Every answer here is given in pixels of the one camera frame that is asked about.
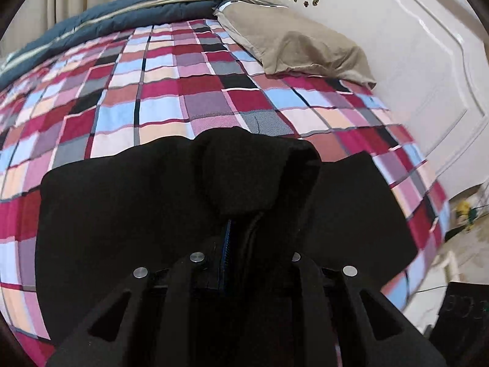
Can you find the white carved headboard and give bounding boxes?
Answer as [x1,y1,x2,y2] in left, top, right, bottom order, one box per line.
[255,0,489,200]

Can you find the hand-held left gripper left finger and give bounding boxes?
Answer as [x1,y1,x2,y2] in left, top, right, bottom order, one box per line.
[46,219,233,367]

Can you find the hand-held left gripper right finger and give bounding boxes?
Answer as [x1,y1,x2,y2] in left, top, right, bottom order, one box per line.
[232,214,448,367]

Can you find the yellow green object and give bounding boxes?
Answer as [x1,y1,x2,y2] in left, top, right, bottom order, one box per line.
[454,199,483,232]

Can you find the beige pillow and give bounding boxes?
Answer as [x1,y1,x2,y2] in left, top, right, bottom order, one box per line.
[213,0,377,91]

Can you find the checkered bed sheet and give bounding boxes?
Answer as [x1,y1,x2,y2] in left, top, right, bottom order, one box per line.
[0,19,452,367]

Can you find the blue and beige quilt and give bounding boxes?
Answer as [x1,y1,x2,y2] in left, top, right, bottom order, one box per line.
[0,0,245,89]

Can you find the black pants with studs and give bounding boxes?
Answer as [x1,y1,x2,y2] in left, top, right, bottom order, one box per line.
[35,126,419,356]

